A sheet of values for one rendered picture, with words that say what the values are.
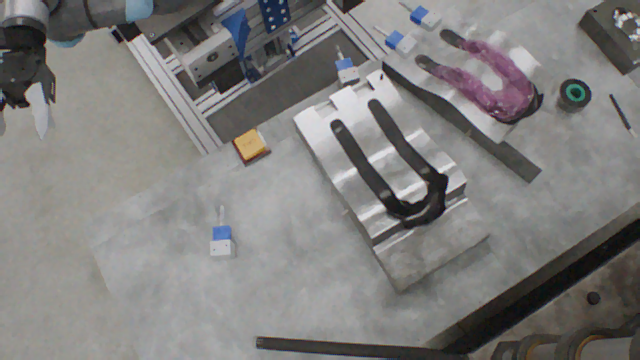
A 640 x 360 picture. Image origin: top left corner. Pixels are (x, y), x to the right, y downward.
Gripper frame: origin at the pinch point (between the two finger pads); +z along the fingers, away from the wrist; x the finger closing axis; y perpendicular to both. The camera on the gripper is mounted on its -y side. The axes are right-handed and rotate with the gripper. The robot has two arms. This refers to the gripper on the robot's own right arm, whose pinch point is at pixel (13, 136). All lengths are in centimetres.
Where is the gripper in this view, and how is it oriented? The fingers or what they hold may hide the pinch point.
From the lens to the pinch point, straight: 88.9
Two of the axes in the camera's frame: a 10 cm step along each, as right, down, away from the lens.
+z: 1.8, 9.3, -3.2
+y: -0.7, 3.4, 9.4
